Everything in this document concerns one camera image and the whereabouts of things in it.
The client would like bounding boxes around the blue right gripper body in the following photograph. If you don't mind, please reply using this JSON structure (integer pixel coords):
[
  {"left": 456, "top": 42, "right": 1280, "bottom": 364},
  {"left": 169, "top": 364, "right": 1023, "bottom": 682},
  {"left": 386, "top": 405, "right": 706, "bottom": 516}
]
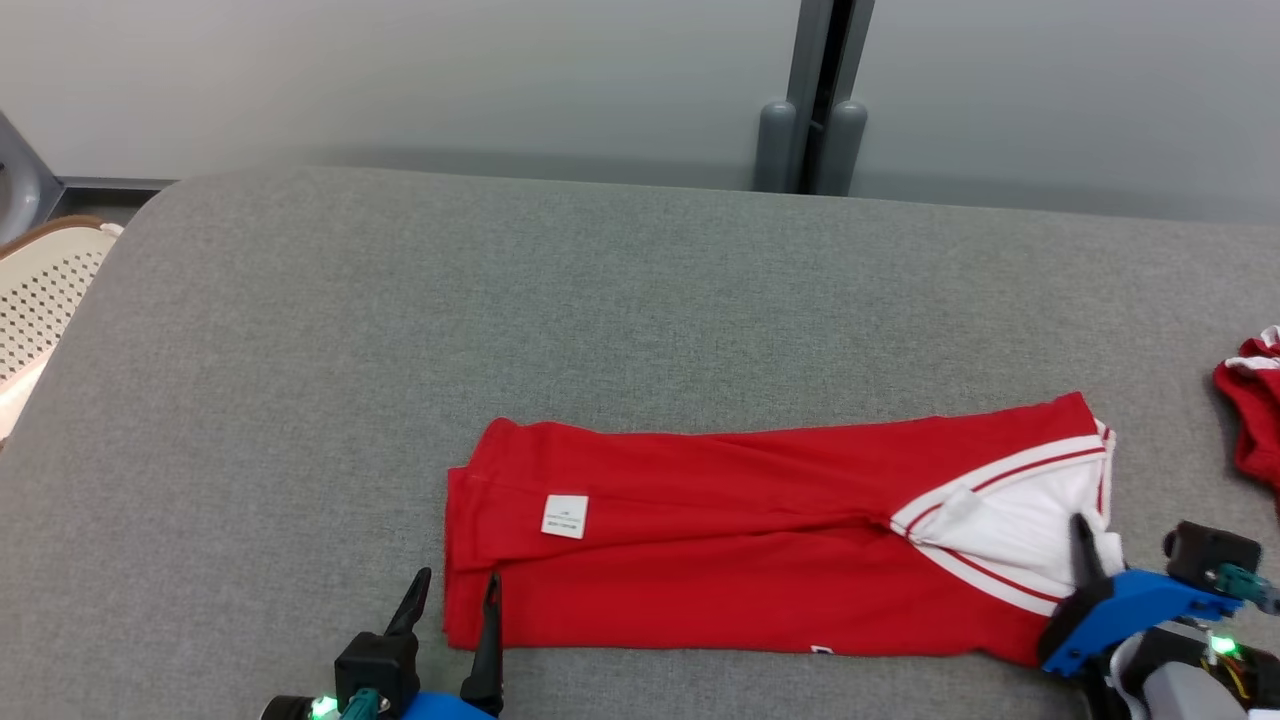
[{"left": 1037, "top": 570, "right": 1246, "bottom": 679}]

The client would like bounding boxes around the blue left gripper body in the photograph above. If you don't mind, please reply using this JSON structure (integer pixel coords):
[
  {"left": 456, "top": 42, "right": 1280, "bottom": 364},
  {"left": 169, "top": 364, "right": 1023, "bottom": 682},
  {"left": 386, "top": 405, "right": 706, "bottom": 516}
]
[{"left": 400, "top": 690, "right": 501, "bottom": 720}]

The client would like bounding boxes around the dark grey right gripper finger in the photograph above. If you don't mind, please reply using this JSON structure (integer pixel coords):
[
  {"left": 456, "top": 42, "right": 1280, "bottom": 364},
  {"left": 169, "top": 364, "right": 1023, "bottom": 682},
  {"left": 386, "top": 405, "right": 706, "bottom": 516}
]
[{"left": 1070, "top": 513, "right": 1110, "bottom": 597}]

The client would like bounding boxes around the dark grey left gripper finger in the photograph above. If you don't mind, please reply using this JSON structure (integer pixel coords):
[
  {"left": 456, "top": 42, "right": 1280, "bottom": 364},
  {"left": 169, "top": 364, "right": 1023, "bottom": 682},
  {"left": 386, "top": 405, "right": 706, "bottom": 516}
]
[
  {"left": 385, "top": 567, "right": 433, "bottom": 641},
  {"left": 460, "top": 572, "right": 505, "bottom": 716}
]

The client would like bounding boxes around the red jersey with white collar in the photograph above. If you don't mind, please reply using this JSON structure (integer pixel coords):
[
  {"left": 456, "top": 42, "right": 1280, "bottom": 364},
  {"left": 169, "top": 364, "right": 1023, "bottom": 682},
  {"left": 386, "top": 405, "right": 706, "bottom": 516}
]
[{"left": 443, "top": 392, "right": 1126, "bottom": 669}]

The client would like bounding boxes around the red garment with white stripes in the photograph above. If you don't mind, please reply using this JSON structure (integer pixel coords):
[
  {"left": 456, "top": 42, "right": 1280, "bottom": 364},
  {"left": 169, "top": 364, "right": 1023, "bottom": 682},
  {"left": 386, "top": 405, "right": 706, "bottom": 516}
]
[{"left": 1213, "top": 325, "right": 1280, "bottom": 491}]

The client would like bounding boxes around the cream perforated laundry basket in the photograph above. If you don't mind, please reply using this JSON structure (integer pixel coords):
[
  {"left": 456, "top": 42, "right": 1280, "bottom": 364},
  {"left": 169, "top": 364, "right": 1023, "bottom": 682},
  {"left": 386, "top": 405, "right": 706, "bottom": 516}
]
[{"left": 0, "top": 215, "right": 123, "bottom": 446}]

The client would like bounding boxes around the grey metal desk leg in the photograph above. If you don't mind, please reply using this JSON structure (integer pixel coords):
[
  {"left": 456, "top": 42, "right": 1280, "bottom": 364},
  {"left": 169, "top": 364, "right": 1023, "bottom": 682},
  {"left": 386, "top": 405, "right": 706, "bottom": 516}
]
[{"left": 0, "top": 110, "right": 176, "bottom": 246}]

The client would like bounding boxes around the grey rounded post foot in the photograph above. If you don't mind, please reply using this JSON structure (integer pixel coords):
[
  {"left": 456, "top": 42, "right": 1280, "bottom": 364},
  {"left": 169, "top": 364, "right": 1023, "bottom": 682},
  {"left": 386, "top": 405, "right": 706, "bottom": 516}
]
[
  {"left": 815, "top": 98, "right": 868, "bottom": 196},
  {"left": 753, "top": 98, "right": 798, "bottom": 193}
]

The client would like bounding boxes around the grey partition post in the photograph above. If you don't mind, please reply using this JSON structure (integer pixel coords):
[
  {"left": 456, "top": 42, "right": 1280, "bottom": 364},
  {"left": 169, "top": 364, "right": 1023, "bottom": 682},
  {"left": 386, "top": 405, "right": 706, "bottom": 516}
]
[{"left": 785, "top": 0, "right": 877, "bottom": 196}]

